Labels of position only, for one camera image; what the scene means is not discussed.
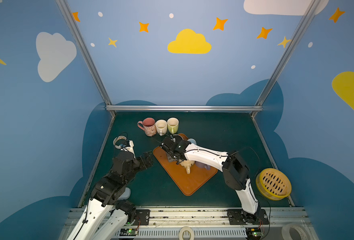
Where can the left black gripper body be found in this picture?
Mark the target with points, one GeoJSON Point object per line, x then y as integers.
{"type": "Point", "coordinates": [145, 160]}

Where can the aluminium frame left post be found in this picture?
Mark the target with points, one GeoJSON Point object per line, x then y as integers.
{"type": "Point", "coordinates": [72, 24]}

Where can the beige ceramic teapot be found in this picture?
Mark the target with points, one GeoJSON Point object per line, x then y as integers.
{"type": "Point", "coordinates": [187, 164]}

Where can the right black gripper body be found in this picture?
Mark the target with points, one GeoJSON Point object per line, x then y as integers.
{"type": "Point", "coordinates": [169, 146]}

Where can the aluminium frame right post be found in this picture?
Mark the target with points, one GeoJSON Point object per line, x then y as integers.
{"type": "Point", "coordinates": [299, 32]}

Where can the orange plastic tray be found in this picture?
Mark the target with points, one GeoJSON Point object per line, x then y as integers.
{"type": "Point", "coordinates": [187, 183]}

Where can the white tape roll front centre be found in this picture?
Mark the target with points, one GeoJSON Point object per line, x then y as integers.
{"type": "Point", "coordinates": [186, 233]}

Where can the grey sponge pad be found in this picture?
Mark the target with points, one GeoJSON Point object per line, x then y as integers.
{"type": "Point", "coordinates": [126, 195]}

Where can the aluminium frame back bar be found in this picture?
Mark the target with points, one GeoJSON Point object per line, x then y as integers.
{"type": "Point", "coordinates": [184, 108]}

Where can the aluminium frame post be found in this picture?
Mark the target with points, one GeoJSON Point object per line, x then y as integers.
{"type": "Point", "coordinates": [72, 24]}
{"type": "Point", "coordinates": [299, 32]}

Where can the light blue mug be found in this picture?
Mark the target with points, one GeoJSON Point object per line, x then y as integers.
{"type": "Point", "coordinates": [192, 141]}

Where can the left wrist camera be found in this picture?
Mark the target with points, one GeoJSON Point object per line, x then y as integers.
{"type": "Point", "coordinates": [128, 146]}

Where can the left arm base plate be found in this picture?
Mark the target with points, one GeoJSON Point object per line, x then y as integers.
{"type": "Point", "coordinates": [142, 217]}

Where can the lavender mug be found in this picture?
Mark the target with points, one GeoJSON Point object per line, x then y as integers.
{"type": "Point", "coordinates": [203, 166]}

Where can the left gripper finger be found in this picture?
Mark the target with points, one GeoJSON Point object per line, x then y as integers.
{"type": "Point", "coordinates": [148, 156]}
{"type": "Point", "coordinates": [148, 164]}

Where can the yellow plastic basket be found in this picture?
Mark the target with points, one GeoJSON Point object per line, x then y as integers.
{"type": "Point", "coordinates": [273, 184]}

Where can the light green mug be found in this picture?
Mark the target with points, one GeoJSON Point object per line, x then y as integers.
{"type": "Point", "coordinates": [173, 125]}

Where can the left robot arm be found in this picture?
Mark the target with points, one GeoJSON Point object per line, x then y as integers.
{"type": "Point", "coordinates": [105, 214]}

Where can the cream white mug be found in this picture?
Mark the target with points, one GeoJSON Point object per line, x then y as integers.
{"type": "Point", "coordinates": [161, 127]}

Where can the aluminium front rail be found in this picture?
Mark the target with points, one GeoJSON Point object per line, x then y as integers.
{"type": "Point", "coordinates": [208, 223]}

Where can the pink ghost mug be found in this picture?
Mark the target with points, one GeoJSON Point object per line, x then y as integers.
{"type": "Point", "coordinates": [148, 125]}

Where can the masking tape roll on table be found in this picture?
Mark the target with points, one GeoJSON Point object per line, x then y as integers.
{"type": "Point", "coordinates": [120, 142]}

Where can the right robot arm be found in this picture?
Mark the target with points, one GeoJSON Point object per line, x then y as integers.
{"type": "Point", "coordinates": [235, 171]}

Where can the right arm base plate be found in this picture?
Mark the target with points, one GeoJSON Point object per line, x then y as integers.
{"type": "Point", "coordinates": [240, 217]}

